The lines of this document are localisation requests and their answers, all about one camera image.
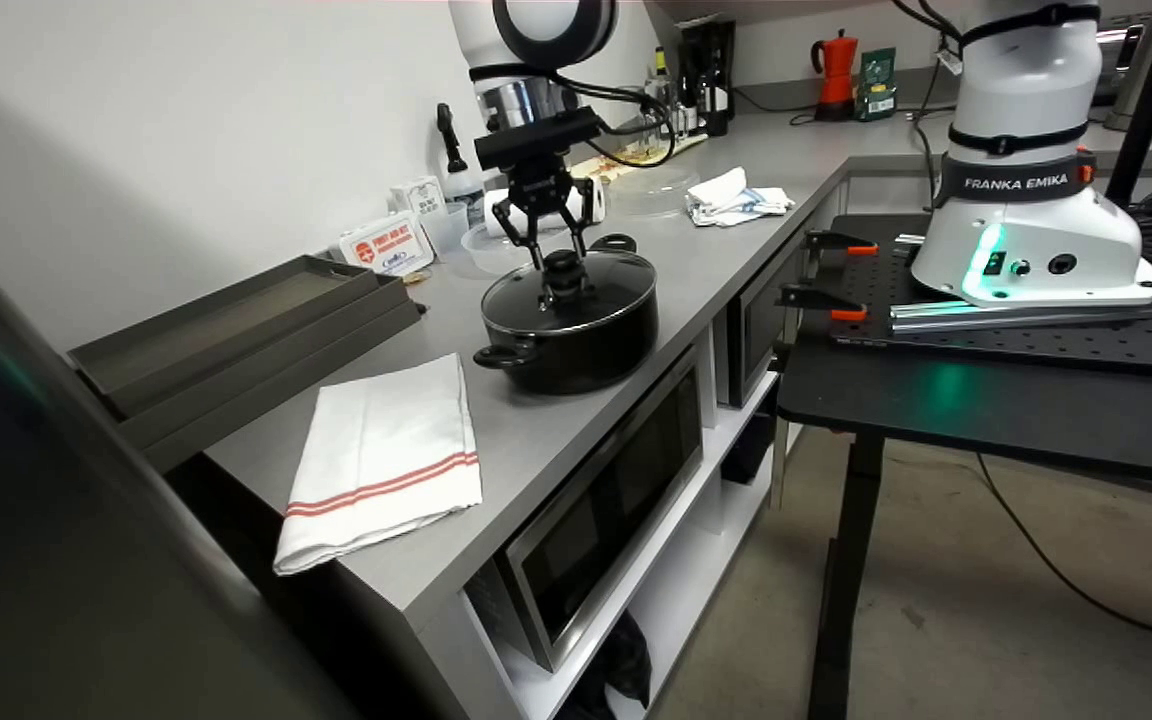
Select white towel with red stripes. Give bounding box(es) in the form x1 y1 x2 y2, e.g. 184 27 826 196
274 350 486 576

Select clear plastic bowl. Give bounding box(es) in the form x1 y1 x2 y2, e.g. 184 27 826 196
459 222 523 269

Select white red labelled box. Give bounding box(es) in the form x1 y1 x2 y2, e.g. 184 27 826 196
337 212 435 274

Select green box on counter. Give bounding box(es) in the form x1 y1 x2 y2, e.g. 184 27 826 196
856 49 898 120

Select red moka pot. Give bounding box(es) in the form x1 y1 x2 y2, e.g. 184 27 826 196
812 31 862 120

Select black perforated robot table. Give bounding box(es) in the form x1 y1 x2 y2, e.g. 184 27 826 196
775 216 1152 720

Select orange black clamp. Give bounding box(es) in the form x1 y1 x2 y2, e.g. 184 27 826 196
809 227 881 258
782 282 867 325

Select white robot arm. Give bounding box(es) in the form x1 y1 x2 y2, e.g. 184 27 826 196
449 0 1152 330

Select black cooking pot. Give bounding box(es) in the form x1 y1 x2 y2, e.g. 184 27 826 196
477 235 656 395

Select lower orange black clamp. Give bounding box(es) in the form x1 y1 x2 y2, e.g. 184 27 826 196
782 282 867 325

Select white towel with blue stripes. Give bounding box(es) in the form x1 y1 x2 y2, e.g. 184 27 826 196
684 169 797 227

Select small white carton box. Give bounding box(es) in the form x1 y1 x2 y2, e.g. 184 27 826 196
388 177 449 235

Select glass lid with black knob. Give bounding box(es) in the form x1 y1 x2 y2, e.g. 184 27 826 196
482 246 656 330

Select microwave oven under counter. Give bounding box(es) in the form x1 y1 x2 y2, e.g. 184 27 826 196
471 350 705 669

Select upper orange black clamp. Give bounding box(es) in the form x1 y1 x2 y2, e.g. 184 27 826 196
809 227 881 258

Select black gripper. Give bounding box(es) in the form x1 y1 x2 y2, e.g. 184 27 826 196
488 156 596 270

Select dark grey stacked trays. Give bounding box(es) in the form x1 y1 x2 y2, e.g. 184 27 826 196
71 254 423 472

